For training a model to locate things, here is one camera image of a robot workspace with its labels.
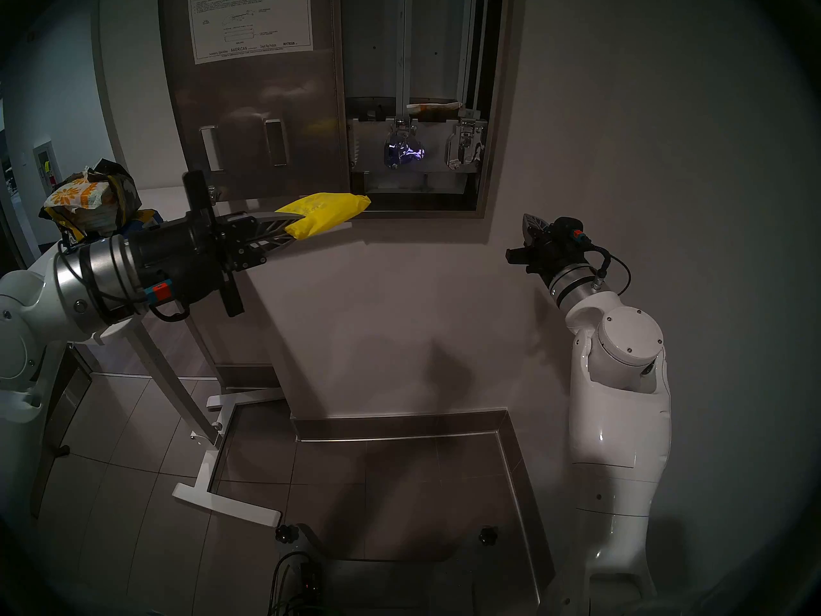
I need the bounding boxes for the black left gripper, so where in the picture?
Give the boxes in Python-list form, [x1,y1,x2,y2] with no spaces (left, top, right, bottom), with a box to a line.
[131,171,306,318]

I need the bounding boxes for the white instruction sheet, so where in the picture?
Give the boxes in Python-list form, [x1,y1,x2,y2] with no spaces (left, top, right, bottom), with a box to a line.
[188,0,314,65]

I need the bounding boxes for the yellow plastic pad pack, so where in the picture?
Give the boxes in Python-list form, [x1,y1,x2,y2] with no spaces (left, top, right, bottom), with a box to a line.
[275,192,371,240]

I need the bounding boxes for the dark robot base platform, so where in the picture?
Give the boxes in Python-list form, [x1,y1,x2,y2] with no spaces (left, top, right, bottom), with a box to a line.
[295,524,507,616]

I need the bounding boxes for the white table base frame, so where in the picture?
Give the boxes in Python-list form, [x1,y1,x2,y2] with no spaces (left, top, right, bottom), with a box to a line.
[125,320,286,529]

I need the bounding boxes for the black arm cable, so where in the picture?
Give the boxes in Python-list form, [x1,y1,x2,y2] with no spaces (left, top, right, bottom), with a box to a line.
[58,239,191,323]
[590,241,634,295]

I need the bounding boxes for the green and black base cables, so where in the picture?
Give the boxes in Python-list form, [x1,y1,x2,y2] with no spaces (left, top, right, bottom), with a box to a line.
[268,551,334,616]

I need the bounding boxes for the steel wall dispenser cabinet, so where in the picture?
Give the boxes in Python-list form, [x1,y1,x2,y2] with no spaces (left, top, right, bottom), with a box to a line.
[334,0,514,219]

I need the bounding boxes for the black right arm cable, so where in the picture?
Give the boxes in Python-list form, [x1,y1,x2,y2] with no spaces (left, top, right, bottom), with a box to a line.
[590,241,634,295]

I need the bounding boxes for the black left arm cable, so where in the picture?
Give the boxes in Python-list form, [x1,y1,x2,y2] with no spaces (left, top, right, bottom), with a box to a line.
[58,239,191,323]

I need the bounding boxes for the chrome dispensing lever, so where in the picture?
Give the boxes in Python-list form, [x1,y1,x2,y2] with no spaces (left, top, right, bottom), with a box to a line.
[446,119,487,171]
[384,119,425,170]

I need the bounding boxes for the orange flower pad package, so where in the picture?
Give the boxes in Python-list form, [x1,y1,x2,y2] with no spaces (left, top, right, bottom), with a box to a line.
[40,159,142,240]

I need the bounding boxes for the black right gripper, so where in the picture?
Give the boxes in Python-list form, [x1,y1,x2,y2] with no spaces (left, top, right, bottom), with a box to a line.
[507,212,594,282]

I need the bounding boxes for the wall fire extinguisher cabinet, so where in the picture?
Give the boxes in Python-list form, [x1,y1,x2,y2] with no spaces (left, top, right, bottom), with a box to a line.
[32,140,63,195]

